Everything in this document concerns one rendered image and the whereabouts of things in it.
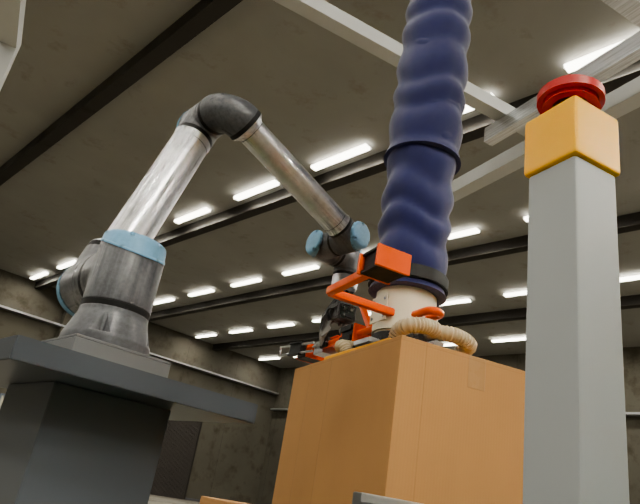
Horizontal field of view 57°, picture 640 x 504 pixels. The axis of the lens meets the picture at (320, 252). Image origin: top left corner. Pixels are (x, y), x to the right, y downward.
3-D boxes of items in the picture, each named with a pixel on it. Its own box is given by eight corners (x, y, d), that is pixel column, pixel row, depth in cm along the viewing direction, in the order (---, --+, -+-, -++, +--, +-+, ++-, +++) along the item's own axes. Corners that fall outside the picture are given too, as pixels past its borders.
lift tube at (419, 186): (463, 299, 163) (483, 16, 204) (398, 274, 154) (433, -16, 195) (413, 314, 181) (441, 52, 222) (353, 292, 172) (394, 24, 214)
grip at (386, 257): (409, 276, 127) (412, 255, 129) (376, 263, 124) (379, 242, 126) (388, 285, 134) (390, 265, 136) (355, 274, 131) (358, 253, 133)
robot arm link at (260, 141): (234, 71, 167) (378, 231, 194) (211, 88, 176) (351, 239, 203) (214, 94, 160) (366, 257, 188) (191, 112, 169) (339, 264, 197)
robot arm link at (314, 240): (326, 223, 197) (352, 238, 204) (304, 231, 205) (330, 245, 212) (322, 249, 193) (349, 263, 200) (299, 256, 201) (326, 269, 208)
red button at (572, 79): (621, 119, 63) (619, 89, 64) (575, 91, 60) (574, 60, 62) (566, 147, 69) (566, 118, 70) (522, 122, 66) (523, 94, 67)
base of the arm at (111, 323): (91, 336, 116) (106, 289, 120) (39, 340, 127) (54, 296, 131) (165, 363, 129) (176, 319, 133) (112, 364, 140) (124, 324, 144)
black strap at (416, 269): (464, 293, 163) (465, 279, 164) (394, 267, 154) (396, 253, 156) (416, 310, 182) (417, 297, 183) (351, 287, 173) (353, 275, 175)
